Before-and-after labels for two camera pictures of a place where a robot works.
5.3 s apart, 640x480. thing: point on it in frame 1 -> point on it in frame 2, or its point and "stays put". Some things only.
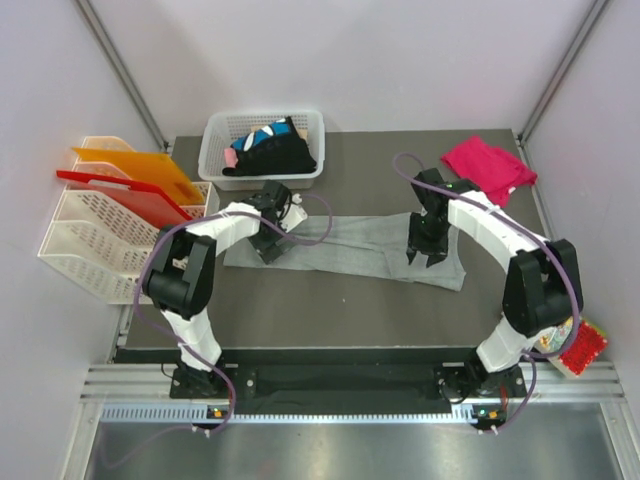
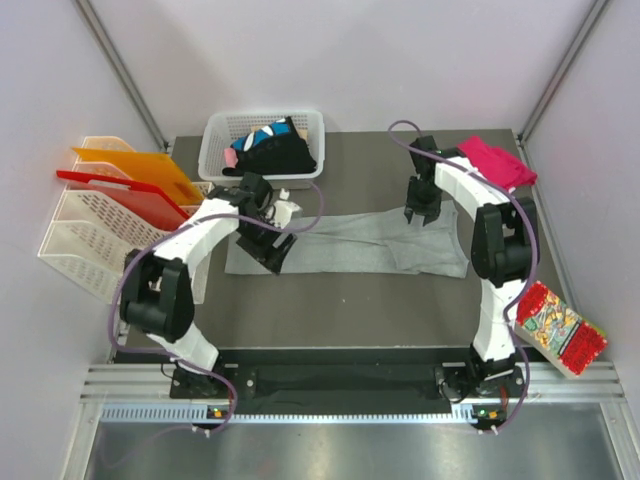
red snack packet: [585, 347] stays put
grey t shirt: [373, 246] stays put
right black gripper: [417, 243] -> [430, 211]
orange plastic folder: [154, 167] stays put
